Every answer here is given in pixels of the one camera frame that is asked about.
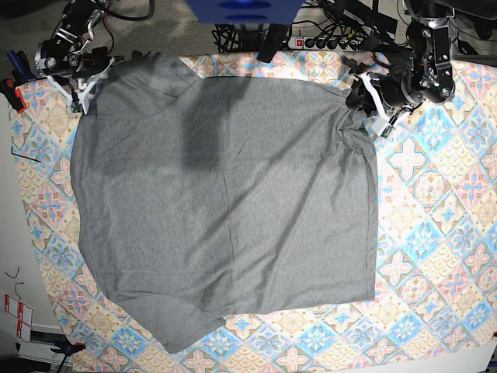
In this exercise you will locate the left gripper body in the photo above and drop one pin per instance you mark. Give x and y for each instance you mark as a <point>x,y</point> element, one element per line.
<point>397,90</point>

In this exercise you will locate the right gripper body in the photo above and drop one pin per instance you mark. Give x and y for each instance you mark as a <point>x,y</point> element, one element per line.
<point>88,64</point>

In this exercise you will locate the grey T-shirt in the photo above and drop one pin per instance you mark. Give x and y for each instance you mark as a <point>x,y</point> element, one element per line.
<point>201,198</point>

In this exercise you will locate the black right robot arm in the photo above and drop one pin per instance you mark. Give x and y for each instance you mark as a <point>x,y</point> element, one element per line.
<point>68,57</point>

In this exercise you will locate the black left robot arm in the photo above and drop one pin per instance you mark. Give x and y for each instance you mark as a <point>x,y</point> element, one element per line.
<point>416,73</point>

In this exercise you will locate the white power strip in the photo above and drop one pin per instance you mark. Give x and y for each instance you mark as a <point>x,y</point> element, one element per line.
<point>322,44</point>

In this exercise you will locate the red black clamp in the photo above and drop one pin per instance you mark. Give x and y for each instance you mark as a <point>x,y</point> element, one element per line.
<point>13,95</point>

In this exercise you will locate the patterned tile tablecloth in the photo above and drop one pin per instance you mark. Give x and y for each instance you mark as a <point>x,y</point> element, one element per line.
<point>436,254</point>

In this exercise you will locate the red white label tag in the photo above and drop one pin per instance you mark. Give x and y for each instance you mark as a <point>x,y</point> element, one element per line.
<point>16,318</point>

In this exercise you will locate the blue orange bottom clamp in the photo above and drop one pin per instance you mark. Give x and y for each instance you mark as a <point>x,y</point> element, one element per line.
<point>67,349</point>

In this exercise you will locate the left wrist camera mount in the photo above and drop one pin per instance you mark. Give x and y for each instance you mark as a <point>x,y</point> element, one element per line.
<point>384,124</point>

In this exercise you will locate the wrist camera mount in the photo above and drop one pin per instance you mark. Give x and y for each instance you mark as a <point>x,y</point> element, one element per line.
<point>77,92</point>
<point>384,124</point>

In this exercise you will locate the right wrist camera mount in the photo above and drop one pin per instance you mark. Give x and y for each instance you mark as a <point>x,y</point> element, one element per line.
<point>77,92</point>

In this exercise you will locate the black mount post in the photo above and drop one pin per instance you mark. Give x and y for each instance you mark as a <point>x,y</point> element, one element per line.
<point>272,42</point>

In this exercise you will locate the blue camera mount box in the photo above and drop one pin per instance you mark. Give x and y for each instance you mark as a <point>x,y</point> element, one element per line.
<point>245,11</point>

